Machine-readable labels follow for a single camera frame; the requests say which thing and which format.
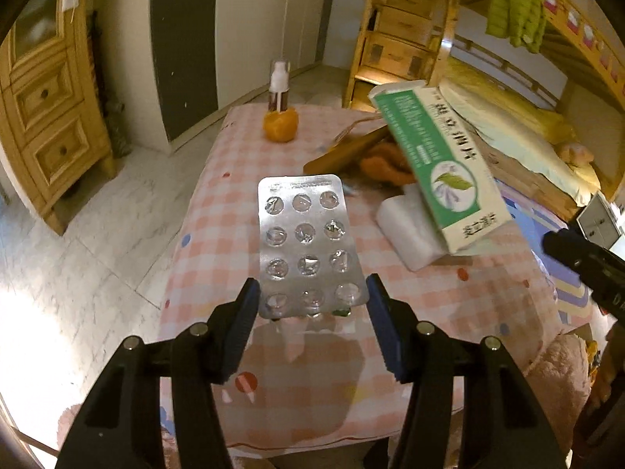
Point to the white tissue roll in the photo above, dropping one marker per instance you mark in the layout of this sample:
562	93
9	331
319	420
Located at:
405	232

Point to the orange tangerine peel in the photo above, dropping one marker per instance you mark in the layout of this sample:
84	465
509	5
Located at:
281	127

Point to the white wardrobe with dark panel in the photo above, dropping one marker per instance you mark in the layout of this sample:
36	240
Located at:
185	49

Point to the tan plush toy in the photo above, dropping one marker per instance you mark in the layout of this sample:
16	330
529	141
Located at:
576	152

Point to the wooden bunk bed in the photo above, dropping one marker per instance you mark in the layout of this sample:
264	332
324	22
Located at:
576	29

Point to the silver pill blister pack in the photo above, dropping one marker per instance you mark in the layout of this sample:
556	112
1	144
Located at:
302	234

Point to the pink fluffy cloth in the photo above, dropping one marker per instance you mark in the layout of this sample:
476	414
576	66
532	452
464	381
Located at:
556	391

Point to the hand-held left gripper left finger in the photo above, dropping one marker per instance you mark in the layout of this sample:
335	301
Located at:
241	323

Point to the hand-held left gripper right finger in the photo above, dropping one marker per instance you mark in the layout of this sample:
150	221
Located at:
385	325

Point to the pink checked tablecloth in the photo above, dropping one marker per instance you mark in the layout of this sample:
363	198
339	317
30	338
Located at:
219	234

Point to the striped oval rug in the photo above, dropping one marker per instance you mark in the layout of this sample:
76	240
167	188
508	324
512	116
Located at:
561	268

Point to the brown spray bottle white cap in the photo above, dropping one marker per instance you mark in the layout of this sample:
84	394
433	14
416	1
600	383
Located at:
278	89

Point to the wooden stair drawers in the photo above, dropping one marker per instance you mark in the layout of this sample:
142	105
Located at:
395	24

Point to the yellow blanket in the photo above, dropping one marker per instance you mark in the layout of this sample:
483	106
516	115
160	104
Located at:
498	75

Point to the orange peel piece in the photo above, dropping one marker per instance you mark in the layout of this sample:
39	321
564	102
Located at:
383	166

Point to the pale yellow bed sheet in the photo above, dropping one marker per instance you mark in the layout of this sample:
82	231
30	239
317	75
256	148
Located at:
508	117

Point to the green puffer jacket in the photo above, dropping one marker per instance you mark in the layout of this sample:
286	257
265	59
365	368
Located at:
515	10

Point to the wooden cabinet with drawers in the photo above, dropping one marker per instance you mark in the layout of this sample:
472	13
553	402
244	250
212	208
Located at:
46	122

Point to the grey nightstand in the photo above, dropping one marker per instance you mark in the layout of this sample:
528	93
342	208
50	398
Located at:
600	220

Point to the green and white medicine box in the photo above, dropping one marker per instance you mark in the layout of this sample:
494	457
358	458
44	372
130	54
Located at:
429	156

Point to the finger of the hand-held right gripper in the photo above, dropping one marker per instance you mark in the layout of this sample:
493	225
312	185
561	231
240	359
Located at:
586	259

